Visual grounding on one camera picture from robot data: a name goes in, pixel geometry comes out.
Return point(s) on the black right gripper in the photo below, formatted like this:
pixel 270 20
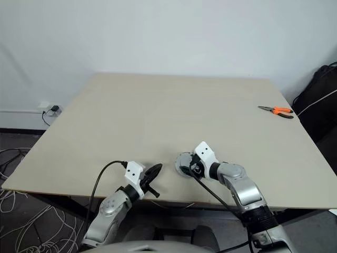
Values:
pixel 198 170

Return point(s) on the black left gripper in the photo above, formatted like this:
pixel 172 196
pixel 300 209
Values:
pixel 147 185

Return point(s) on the silver motor housing lid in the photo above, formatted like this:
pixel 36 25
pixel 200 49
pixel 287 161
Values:
pixel 183 159

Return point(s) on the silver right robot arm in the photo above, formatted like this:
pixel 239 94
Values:
pixel 245 189

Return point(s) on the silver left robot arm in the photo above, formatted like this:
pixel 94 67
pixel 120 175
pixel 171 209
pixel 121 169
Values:
pixel 110 208

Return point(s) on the dark grey rounded shape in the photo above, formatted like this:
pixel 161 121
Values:
pixel 205 234
pixel 140 233

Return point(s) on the grey robot torso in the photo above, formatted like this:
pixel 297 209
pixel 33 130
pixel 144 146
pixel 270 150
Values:
pixel 152 247

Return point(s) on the black bag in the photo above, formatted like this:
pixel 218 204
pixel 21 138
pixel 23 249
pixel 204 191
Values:
pixel 318 118

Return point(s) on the white flat object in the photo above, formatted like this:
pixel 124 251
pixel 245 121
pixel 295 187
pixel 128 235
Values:
pixel 333 212

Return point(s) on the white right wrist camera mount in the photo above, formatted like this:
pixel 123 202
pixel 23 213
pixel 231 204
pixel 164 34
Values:
pixel 205 153

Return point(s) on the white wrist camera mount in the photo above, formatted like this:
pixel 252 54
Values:
pixel 205 153
pixel 133 171

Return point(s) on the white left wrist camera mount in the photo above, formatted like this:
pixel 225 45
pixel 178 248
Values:
pixel 133 171

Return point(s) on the black table frame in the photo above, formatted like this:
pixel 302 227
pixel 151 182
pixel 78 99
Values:
pixel 76 206

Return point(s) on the white wall socket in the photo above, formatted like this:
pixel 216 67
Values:
pixel 43 105

